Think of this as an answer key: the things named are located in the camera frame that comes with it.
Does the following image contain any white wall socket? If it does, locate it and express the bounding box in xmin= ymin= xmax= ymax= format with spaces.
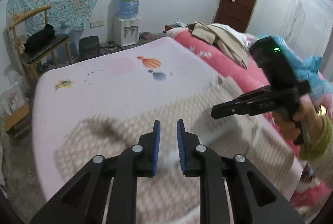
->
xmin=90 ymin=19 xmax=104 ymax=28

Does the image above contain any wooden chair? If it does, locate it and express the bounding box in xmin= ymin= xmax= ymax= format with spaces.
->
xmin=9 ymin=5 xmax=73 ymax=82

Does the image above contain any black round bin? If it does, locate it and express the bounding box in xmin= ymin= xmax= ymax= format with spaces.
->
xmin=78 ymin=35 xmax=101 ymax=61

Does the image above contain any blue water bottle on dispenser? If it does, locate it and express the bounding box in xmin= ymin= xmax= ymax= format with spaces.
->
xmin=117 ymin=0 xmax=139 ymax=19

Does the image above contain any blue plush toy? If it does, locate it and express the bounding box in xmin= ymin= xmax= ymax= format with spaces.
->
xmin=256 ymin=36 xmax=332 ymax=102

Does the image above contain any green knitted sleeve forearm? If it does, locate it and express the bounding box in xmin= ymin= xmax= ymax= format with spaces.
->
xmin=299 ymin=116 xmax=332 ymax=188

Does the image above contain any spare blue water jug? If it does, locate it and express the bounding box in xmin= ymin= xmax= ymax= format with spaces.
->
xmin=56 ymin=21 xmax=79 ymax=63

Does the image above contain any beige white houndstooth sweater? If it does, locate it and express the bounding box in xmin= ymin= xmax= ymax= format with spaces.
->
xmin=54 ymin=76 xmax=295 ymax=223

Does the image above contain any small wooden stool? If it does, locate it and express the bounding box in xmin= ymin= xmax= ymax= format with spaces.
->
xmin=5 ymin=103 xmax=32 ymax=141

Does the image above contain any pink cartoon bed sheet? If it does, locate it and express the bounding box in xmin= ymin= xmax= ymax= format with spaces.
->
xmin=31 ymin=36 xmax=304 ymax=224

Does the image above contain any beige folded garment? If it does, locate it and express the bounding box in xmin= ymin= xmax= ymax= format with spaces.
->
xmin=188 ymin=22 xmax=250 ymax=69

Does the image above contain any black bag on chair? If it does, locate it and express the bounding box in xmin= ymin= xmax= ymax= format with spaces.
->
xmin=24 ymin=24 xmax=55 ymax=55

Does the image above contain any white water dispenser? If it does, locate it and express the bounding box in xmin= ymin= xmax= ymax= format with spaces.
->
xmin=113 ymin=17 xmax=141 ymax=47

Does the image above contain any pink fleece blanket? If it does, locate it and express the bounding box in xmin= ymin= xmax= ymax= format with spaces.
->
xmin=166 ymin=27 xmax=332 ymax=212

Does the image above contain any right hand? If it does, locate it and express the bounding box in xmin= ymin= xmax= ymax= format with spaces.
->
xmin=272 ymin=101 xmax=324 ymax=144

